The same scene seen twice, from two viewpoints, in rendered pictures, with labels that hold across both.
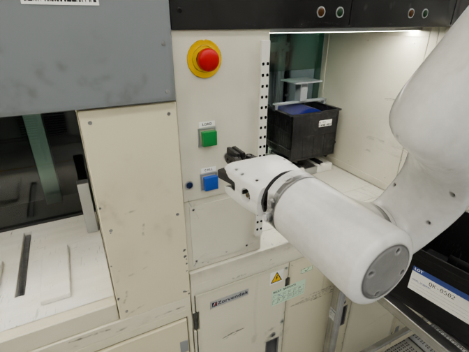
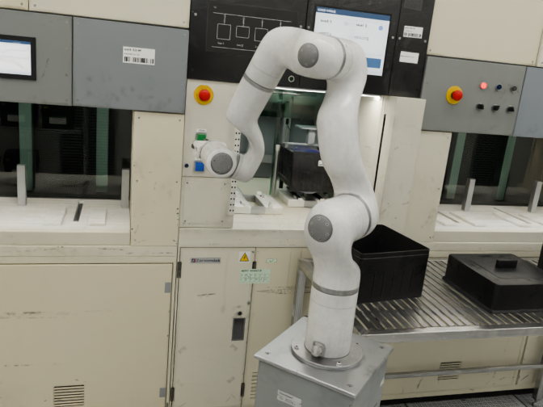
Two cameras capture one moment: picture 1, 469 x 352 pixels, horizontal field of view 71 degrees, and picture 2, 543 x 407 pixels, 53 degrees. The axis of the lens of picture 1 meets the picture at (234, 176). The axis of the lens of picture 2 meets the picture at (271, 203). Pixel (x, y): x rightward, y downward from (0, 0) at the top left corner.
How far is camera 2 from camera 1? 1.29 m
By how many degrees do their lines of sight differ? 14
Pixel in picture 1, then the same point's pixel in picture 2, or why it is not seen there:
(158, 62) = (178, 93)
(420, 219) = (250, 157)
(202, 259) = (189, 220)
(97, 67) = (148, 91)
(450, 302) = not seen: hidden behind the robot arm
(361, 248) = (212, 152)
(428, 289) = not seen: hidden behind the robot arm
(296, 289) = (262, 276)
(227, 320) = (202, 280)
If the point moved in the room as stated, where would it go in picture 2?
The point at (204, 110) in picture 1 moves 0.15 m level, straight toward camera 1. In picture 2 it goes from (200, 122) to (189, 127)
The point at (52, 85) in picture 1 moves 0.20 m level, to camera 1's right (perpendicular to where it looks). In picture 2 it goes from (126, 97) to (183, 103)
